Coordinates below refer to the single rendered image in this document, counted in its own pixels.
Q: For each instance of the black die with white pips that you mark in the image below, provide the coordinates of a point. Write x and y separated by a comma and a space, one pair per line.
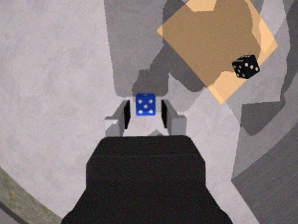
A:
246, 66

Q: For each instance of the blue die with white pips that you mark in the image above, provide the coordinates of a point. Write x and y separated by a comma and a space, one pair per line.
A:
145, 104

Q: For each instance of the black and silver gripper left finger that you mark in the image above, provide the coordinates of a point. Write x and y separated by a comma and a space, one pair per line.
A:
115, 125

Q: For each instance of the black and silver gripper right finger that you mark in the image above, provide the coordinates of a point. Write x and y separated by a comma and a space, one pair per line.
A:
175, 124

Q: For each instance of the tan flat mat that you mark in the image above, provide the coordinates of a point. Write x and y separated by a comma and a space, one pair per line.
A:
211, 34

